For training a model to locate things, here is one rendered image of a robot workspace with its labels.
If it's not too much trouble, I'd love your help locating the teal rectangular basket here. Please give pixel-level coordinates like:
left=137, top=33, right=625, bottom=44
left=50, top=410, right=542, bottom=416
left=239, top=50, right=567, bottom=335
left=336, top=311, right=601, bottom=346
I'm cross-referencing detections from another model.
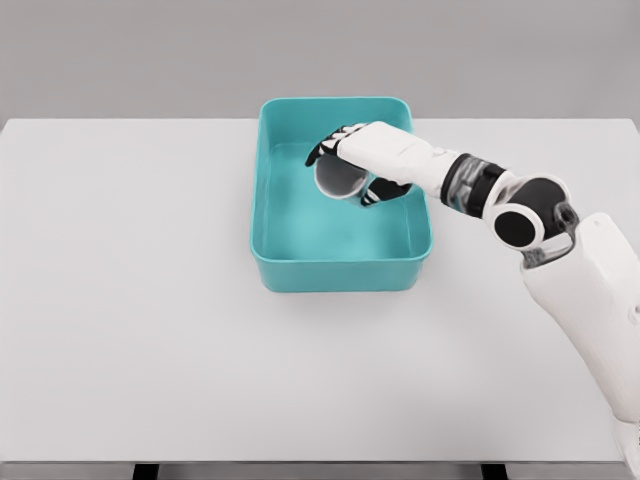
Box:
left=250, top=96, right=433, bottom=294

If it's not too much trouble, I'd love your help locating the white paper cup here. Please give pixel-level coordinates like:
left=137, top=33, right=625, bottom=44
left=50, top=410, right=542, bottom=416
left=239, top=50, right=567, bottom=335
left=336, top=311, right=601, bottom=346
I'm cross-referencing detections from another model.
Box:
left=312, top=155, right=371, bottom=200

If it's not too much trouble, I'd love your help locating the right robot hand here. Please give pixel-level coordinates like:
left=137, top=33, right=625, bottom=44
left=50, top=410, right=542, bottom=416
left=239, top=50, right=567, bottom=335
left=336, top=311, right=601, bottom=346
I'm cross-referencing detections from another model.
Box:
left=305, top=121, right=420, bottom=208

